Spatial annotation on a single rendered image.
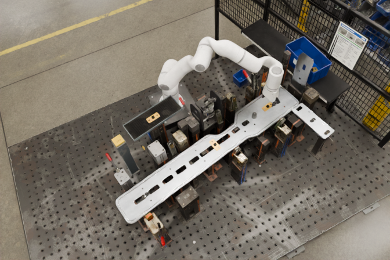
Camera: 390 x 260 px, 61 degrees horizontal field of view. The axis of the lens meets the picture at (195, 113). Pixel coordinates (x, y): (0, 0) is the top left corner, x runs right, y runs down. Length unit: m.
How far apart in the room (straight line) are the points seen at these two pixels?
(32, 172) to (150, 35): 2.27
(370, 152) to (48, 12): 4.16
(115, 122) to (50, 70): 1.74
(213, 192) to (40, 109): 2.30
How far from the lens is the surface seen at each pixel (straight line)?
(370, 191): 2.60
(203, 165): 2.11
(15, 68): 4.53
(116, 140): 2.10
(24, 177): 2.78
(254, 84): 2.31
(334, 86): 2.52
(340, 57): 2.48
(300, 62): 2.30
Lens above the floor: 2.94
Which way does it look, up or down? 58 degrees down
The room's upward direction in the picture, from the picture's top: 6 degrees counter-clockwise
